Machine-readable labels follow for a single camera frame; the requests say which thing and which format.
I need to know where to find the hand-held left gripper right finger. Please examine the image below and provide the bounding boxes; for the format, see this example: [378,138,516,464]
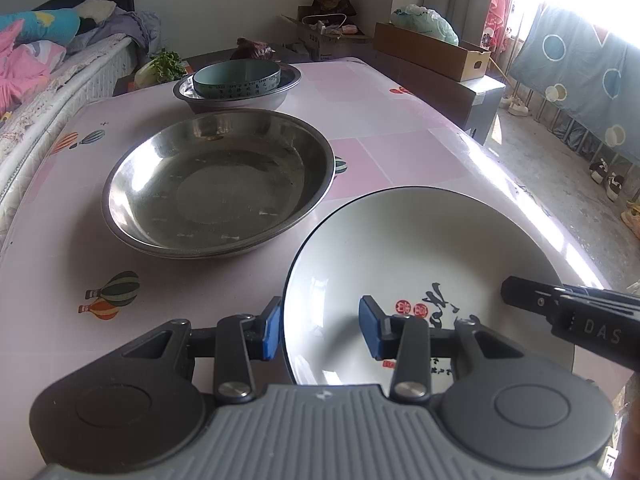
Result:
[358,296,503,405]

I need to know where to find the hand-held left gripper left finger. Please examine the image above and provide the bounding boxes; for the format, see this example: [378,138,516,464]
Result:
[122,296,283,406]

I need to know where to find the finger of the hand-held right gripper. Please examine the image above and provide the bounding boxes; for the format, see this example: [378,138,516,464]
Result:
[501,276,563,322]

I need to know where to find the white ceramic plate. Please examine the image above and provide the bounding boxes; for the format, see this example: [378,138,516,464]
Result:
[281,186,581,390]

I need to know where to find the teal ceramic bowl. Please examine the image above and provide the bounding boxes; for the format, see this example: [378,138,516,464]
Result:
[192,58,282,99]

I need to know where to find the person's right forearm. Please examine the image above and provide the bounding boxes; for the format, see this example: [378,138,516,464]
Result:
[614,372,640,480]

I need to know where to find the beige shoe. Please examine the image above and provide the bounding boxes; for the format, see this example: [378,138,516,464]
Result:
[620,200,640,239]

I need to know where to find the white shoes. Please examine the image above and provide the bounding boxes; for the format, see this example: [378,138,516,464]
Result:
[500,95,531,117]

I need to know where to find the large dark carton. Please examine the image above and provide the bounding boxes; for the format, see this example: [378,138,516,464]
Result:
[372,47,506,146]

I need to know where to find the blue circle-print cloth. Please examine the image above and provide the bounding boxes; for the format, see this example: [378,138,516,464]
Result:
[510,5,640,161]

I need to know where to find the pink balloon-print tablecloth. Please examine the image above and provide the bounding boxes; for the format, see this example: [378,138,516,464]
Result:
[0,56,636,401]

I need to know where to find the long cardboard box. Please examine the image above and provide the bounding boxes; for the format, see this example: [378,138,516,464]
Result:
[372,21,492,82]

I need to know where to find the red cabbage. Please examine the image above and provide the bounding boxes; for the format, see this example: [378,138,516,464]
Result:
[230,37,275,63]

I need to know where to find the pink hanging garment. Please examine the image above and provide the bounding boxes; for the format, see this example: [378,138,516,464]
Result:
[482,0,517,53]

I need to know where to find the green leafy lettuce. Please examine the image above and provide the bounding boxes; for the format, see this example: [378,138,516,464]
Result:
[134,49,188,86]

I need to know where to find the pale green plastic bag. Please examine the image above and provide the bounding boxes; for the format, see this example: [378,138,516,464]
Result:
[390,4,459,46]

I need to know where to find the small open cardboard box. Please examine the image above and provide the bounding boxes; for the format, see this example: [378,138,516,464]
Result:
[280,6,373,61]

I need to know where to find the brown bag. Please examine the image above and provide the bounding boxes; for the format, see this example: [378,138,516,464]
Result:
[314,0,357,16]

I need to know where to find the grey lilac clothes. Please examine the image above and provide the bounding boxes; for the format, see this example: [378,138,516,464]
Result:
[67,10,162,56]

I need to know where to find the pink printed blanket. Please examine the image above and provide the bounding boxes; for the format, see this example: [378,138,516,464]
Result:
[0,20,66,116]

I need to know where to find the cream cloth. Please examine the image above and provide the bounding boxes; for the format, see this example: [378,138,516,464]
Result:
[75,0,117,23]

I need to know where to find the blue blanket with yellow dots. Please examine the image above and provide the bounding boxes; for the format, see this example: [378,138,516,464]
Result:
[0,10,81,47]

